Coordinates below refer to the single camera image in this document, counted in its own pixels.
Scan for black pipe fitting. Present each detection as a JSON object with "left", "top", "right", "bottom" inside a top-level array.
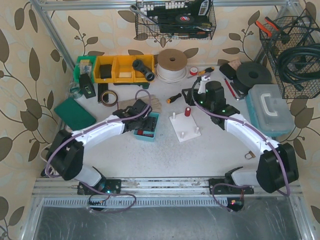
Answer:
[{"left": 132, "top": 59, "right": 155, "bottom": 82}]

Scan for white cable spool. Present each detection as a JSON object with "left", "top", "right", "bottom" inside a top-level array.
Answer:
[{"left": 156, "top": 48, "right": 188, "bottom": 84}]

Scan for orange black small screwdriver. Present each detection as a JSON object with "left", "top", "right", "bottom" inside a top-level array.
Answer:
[{"left": 166, "top": 93, "right": 182, "bottom": 104}]

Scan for brass padlock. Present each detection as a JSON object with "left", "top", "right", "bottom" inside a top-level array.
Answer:
[{"left": 244, "top": 150, "right": 256, "bottom": 160}]

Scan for white peg base plate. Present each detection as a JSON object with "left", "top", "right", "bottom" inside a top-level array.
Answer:
[{"left": 169, "top": 112, "right": 201, "bottom": 143}]

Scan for teal spring tray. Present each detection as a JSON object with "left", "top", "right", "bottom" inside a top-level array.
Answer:
[{"left": 133, "top": 112, "right": 160, "bottom": 142}]

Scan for wire basket with hoses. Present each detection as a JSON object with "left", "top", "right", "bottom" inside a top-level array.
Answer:
[{"left": 258, "top": 14, "right": 320, "bottom": 99}]

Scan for black rectangular case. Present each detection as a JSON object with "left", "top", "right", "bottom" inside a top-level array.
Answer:
[{"left": 219, "top": 63, "right": 237, "bottom": 80}]

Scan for teal plastic toolbox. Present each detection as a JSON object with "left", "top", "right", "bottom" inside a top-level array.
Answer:
[{"left": 245, "top": 84, "right": 295, "bottom": 137}]

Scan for green notebook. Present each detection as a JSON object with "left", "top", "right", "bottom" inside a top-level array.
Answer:
[{"left": 54, "top": 97, "right": 97, "bottom": 131}]

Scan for glass jar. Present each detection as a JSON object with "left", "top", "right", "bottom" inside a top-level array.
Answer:
[{"left": 69, "top": 82, "right": 83, "bottom": 99}]

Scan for black box in bin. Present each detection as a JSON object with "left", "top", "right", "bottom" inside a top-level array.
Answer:
[{"left": 99, "top": 64, "right": 112, "bottom": 79}]

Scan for black green device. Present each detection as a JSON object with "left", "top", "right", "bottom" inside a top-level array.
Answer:
[{"left": 79, "top": 73, "right": 96, "bottom": 99}]

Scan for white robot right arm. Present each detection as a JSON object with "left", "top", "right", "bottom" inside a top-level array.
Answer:
[{"left": 190, "top": 77, "right": 299, "bottom": 197}]

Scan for red handled hex key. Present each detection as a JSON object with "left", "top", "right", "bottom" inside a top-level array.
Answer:
[{"left": 223, "top": 77, "right": 243, "bottom": 101}]

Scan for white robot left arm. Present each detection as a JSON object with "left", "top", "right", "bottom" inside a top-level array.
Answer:
[{"left": 45, "top": 99, "right": 153, "bottom": 188}]

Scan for brown tape roll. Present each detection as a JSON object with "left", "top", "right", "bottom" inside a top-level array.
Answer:
[{"left": 100, "top": 90, "right": 118, "bottom": 107}]

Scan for red tape roll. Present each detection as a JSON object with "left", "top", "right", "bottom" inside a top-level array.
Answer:
[{"left": 189, "top": 66, "right": 198, "bottom": 76}]

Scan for dark steel hex key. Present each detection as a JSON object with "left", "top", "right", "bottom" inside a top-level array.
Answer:
[{"left": 230, "top": 82, "right": 246, "bottom": 100}]

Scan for orange handled pliers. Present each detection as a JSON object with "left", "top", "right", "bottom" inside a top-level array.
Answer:
[{"left": 254, "top": 16, "right": 280, "bottom": 38}]

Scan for wire basket with tools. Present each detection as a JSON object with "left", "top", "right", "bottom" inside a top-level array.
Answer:
[{"left": 129, "top": 0, "right": 216, "bottom": 42}]

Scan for yellow storage bins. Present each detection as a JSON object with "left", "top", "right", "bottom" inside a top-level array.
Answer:
[{"left": 93, "top": 54, "right": 155, "bottom": 84}]

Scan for yellow black handle screwdriver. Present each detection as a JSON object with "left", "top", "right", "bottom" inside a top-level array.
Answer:
[{"left": 188, "top": 66, "right": 215, "bottom": 79}]

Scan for beige work glove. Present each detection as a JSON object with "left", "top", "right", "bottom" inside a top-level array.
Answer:
[{"left": 117, "top": 94, "right": 162, "bottom": 114}]

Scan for green storage bin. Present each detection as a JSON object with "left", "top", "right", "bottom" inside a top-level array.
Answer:
[{"left": 73, "top": 56, "right": 97, "bottom": 83}]

